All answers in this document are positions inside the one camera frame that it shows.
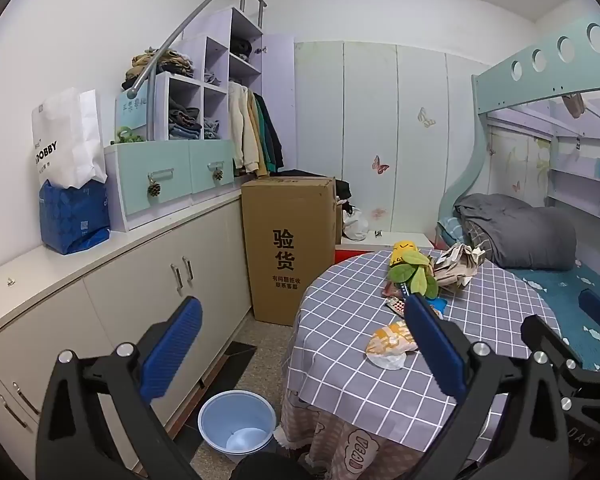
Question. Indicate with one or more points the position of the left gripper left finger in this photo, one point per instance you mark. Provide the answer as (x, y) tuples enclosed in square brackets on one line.
[(74, 440)]

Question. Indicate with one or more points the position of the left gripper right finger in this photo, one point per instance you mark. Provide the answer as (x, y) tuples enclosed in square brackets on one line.
[(507, 422)]

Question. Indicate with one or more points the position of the beige paper bag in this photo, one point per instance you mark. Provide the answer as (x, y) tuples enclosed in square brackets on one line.
[(457, 266)]

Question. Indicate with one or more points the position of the blue snack wrapper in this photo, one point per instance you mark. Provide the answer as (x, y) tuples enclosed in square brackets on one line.
[(439, 305)]

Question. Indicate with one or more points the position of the orange white food wrapper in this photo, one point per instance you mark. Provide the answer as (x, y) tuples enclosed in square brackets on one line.
[(389, 347)]

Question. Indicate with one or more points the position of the green yellow leaf toy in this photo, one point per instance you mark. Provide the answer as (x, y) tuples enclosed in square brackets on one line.
[(411, 272)]

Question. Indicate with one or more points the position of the teal patterned bed sheet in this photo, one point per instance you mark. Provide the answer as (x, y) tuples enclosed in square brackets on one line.
[(575, 304)]

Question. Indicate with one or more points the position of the grey folded duvet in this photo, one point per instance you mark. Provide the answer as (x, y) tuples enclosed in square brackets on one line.
[(516, 235)]

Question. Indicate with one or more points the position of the black floor mat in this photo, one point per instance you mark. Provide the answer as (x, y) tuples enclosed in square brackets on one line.
[(224, 376)]

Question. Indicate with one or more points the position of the long beige low cabinet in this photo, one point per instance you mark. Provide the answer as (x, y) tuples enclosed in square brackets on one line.
[(92, 301)]

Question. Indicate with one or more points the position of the light blue plastic bin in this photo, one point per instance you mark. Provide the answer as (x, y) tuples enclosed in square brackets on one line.
[(237, 423)]

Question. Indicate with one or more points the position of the pink patterned undercloth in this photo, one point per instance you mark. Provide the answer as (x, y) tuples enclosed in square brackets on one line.
[(337, 448)]

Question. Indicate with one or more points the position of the grey checked tablecloth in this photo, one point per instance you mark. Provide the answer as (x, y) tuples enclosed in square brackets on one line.
[(328, 370)]

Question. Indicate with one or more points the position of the blue plastic package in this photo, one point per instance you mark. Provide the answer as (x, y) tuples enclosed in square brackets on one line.
[(73, 219)]

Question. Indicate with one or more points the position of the red storage bench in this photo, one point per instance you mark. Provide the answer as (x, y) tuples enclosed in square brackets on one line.
[(376, 241)]

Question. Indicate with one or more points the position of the white plastic bag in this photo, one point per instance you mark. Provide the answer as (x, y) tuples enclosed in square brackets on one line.
[(355, 225)]

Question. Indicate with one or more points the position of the mint drawer unit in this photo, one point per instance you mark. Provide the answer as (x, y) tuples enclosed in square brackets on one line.
[(150, 180)]

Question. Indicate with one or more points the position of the white wardrobe doors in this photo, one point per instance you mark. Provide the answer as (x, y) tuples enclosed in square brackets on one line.
[(397, 123)]

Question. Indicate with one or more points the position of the white paper shopping bag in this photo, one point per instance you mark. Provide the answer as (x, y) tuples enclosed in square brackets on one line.
[(68, 148)]

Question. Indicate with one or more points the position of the tall brown cardboard box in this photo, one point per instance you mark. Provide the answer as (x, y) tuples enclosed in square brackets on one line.
[(290, 237)]

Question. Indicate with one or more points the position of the hanging jackets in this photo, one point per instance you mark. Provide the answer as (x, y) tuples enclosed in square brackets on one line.
[(256, 143)]

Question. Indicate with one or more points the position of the purple cube shelf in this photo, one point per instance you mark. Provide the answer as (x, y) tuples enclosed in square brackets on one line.
[(224, 46)]

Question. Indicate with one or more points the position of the curved metal handrail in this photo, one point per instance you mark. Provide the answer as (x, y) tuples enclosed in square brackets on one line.
[(149, 74)]

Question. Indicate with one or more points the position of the folded clothes pile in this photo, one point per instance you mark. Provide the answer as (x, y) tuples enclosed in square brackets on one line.
[(171, 61)]

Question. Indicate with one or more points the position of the teal bunk bed frame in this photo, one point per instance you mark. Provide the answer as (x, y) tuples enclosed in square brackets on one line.
[(564, 61)]

